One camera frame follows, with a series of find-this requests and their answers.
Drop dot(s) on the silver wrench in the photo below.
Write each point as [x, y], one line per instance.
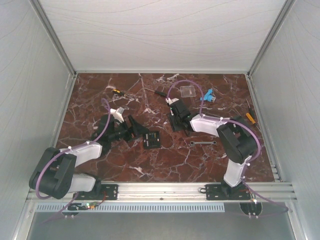
[193, 143]

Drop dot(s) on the orange handle screwdriver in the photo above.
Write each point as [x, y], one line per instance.
[252, 120]

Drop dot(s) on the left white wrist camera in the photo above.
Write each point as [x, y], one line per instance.
[118, 114]

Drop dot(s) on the black yellow screwdriver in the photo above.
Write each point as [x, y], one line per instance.
[119, 94]

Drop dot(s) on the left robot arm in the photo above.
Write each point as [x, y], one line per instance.
[55, 176]

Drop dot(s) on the aluminium mounting rail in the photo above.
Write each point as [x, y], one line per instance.
[190, 191]

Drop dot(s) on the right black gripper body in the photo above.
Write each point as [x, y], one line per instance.
[175, 121]

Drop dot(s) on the blue plastic connector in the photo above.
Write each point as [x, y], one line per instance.
[209, 96]

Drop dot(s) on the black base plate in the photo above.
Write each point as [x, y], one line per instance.
[215, 192]
[107, 192]

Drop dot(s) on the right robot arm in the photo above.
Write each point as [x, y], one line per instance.
[238, 141]

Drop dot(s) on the black handle screwdriver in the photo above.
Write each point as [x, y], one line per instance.
[157, 92]

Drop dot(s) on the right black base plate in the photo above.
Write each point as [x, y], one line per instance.
[215, 192]

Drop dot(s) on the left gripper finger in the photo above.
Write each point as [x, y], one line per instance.
[130, 136]
[136, 127]

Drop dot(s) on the clear plastic fuse box lid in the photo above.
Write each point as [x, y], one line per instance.
[187, 91]

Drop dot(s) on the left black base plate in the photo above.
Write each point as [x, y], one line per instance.
[107, 192]

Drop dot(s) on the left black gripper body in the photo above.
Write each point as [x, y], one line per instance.
[123, 131]

